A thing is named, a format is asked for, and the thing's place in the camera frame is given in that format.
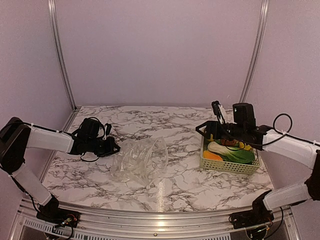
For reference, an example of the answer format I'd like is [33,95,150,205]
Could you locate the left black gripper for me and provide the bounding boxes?
[87,136,121,158]

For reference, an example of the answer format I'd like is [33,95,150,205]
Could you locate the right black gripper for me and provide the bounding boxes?
[195,120,246,141]

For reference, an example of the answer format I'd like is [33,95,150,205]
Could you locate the brown fake potato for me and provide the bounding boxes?
[221,139,239,148]

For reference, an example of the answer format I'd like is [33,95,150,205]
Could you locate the pale green plastic basket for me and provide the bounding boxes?
[199,137,261,175]

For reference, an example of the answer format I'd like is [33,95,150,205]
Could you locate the clear polka-dot zip bag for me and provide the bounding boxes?
[110,137,169,189]

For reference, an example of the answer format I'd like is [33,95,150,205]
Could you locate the green fake leafy vegetable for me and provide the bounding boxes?
[207,141,255,164]

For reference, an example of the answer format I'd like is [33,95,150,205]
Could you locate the yellow fake corn cob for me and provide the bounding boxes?
[239,141,252,151]

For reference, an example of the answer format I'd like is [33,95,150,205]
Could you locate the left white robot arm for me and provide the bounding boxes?
[0,116,121,223]

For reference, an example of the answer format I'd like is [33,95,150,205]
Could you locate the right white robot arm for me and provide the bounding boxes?
[195,101,320,224]

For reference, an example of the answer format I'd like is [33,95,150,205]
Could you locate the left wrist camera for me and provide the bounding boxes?
[103,123,112,141]

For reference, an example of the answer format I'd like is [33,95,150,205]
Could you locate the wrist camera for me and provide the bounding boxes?
[211,100,227,125]
[103,123,112,141]

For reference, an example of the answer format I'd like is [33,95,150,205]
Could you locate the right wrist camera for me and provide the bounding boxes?
[211,100,227,125]

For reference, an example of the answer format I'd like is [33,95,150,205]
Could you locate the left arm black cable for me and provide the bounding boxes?
[29,116,106,162]

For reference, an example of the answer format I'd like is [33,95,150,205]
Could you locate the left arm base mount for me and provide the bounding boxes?
[36,194,81,228]

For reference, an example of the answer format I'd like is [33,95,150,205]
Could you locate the front aluminium rail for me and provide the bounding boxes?
[14,199,301,240]

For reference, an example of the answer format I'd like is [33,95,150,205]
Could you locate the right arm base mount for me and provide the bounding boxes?
[228,190,275,229]

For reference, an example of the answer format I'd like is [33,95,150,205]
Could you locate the right aluminium frame post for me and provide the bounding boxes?
[238,0,270,103]

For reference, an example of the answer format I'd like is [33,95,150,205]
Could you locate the aluminium frame post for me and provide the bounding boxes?
[46,0,77,111]
[238,0,270,103]

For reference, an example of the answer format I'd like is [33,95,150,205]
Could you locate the left aluminium frame post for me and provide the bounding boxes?
[46,0,77,111]

